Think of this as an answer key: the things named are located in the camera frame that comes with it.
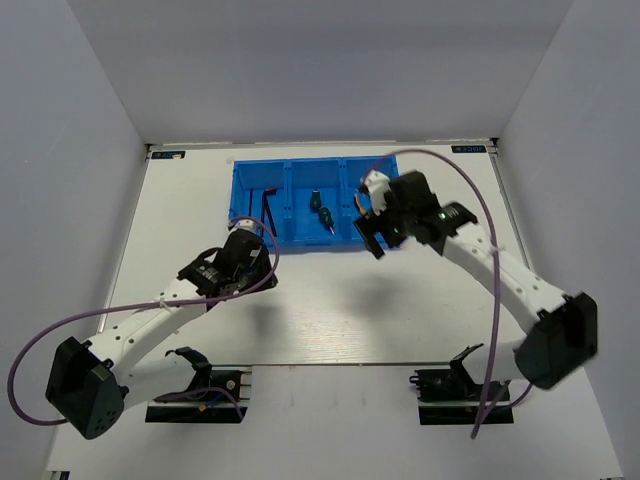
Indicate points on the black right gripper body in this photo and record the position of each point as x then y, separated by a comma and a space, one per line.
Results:
393, 225

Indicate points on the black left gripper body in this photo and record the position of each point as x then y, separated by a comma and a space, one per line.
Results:
251, 275

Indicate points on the green stubby Phillips screwdriver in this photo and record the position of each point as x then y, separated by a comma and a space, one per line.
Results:
326, 219

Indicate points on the green stubby flathead screwdriver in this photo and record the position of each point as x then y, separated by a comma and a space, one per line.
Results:
315, 200

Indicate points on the yellow black pliers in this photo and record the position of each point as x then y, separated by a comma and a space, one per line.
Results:
358, 202

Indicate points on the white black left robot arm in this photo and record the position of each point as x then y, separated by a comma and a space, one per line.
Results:
92, 383

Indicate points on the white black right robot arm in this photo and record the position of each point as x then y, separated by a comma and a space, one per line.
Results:
560, 331

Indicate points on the right table corner label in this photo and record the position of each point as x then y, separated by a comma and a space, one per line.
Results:
468, 149

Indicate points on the table corner label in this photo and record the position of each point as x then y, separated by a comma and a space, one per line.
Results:
168, 155
468, 149

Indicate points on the blue three-compartment plastic bin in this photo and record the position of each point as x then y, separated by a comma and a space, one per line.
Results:
298, 227

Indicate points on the left table corner label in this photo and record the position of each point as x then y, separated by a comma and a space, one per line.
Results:
168, 155

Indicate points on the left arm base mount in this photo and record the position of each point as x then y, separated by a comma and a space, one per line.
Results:
214, 395

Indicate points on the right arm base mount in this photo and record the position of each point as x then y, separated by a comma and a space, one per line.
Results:
449, 395

